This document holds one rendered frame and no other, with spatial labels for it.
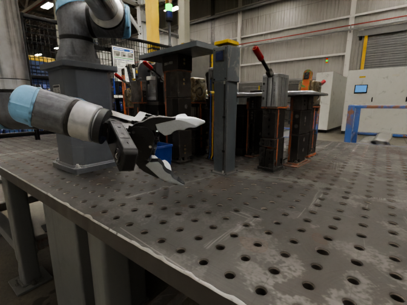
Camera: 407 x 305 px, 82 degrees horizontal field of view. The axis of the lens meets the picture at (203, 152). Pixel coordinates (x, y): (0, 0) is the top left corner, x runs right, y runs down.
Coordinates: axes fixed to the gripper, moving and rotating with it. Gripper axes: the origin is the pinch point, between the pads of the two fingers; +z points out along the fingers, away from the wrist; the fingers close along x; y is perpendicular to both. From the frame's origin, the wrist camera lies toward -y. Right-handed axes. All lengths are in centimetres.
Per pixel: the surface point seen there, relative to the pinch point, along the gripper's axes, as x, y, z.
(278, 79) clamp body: -16, 43, 24
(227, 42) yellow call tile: -22.0, 41.3, 2.6
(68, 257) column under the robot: 68, 21, -32
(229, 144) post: 9.0, 33.9, 14.3
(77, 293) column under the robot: 80, 14, -25
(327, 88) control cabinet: 7, 747, 429
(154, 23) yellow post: -17, 218, -56
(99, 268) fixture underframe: 40.7, 0.2, -14.8
